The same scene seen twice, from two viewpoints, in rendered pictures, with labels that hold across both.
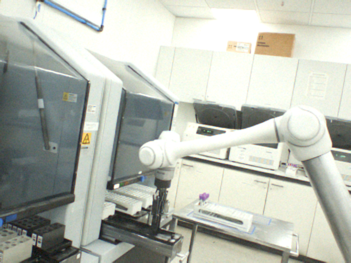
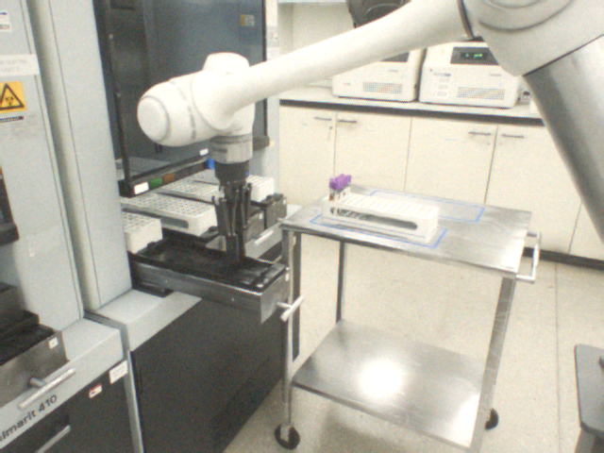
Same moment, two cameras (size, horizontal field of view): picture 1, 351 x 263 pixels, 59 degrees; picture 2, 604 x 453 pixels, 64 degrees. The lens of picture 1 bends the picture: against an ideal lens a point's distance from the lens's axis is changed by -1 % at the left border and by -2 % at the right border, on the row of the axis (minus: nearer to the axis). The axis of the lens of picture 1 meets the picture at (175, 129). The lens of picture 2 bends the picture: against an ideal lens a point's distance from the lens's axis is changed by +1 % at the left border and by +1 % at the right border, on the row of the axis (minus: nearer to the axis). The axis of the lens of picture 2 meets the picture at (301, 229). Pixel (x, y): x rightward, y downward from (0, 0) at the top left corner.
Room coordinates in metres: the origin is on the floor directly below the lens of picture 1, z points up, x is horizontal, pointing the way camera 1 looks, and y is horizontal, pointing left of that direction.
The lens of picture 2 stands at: (0.40, -0.23, 1.30)
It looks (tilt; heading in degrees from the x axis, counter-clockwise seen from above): 22 degrees down; 5
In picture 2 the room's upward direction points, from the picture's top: 1 degrees clockwise
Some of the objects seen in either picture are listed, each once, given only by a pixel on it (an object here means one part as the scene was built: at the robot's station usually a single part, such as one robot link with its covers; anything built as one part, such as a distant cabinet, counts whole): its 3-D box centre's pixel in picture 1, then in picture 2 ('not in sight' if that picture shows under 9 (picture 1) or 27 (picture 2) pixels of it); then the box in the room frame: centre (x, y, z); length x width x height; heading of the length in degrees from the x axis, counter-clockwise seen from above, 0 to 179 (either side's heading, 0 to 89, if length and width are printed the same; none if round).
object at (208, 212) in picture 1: (222, 215); (377, 214); (1.62, -0.32, 0.85); 0.30 x 0.10 x 0.06; 68
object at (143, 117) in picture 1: (110, 113); (126, 37); (1.71, 0.36, 1.28); 0.61 x 0.51 x 0.63; 160
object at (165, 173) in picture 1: (164, 172); (230, 146); (1.39, 0.02, 1.07); 0.09 x 0.09 x 0.06
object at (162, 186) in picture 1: (161, 188); (232, 180); (1.39, 0.02, 1.00); 0.08 x 0.07 x 0.09; 160
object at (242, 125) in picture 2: (167, 148); (225, 94); (1.38, 0.02, 1.18); 0.13 x 0.11 x 0.16; 162
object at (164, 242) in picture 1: (113, 226); (160, 261); (1.41, 0.21, 0.78); 0.73 x 0.14 x 0.09; 70
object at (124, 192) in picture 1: (126, 196); (199, 198); (1.74, 0.21, 0.83); 0.30 x 0.10 x 0.06; 70
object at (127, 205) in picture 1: (112, 201); (165, 213); (1.60, 0.26, 0.83); 0.30 x 0.10 x 0.06; 70
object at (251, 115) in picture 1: (260, 135); (478, 44); (3.74, -1.01, 1.24); 0.62 x 0.56 x 0.69; 160
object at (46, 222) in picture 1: (36, 231); not in sight; (1.06, 0.42, 0.85); 0.12 x 0.02 x 0.06; 160
